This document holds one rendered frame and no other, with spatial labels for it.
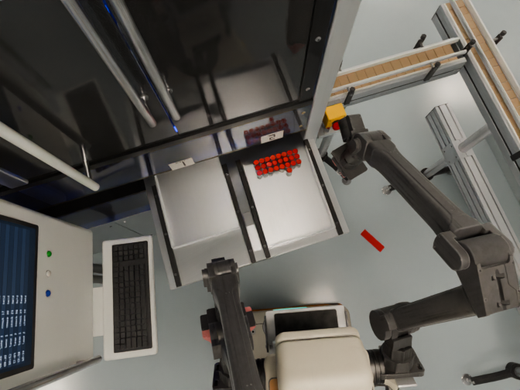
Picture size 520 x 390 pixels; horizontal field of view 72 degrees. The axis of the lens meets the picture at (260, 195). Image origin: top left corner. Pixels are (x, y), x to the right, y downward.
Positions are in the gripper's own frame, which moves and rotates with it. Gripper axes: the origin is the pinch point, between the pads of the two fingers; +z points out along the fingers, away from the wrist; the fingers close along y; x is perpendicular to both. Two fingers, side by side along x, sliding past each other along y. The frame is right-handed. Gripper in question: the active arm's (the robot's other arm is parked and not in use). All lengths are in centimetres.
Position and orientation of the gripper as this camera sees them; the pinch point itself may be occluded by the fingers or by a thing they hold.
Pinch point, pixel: (342, 168)
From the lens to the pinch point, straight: 118.6
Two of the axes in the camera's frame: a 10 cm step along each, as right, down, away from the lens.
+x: -8.6, 5.0, -1.0
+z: -0.1, 1.8, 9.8
